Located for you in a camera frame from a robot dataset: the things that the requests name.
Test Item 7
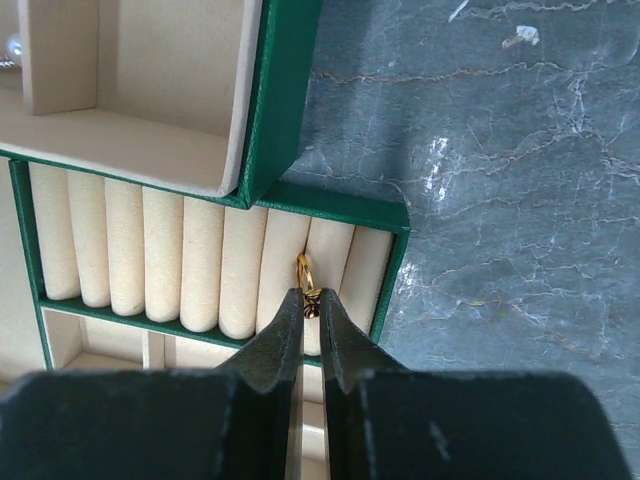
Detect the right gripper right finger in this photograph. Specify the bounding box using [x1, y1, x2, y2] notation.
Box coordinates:
[319, 288, 405, 479]

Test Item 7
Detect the green jewelry box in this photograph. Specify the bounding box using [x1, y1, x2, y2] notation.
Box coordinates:
[1, 1, 321, 207]

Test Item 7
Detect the small gold ring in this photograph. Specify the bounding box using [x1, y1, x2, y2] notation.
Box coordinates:
[294, 252, 322, 321]

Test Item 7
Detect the silver bangle bracelet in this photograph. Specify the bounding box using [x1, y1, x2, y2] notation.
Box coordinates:
[0, 32, 25, 74]

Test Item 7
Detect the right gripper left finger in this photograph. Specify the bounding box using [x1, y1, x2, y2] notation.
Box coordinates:
[219, 288, 304, 479]

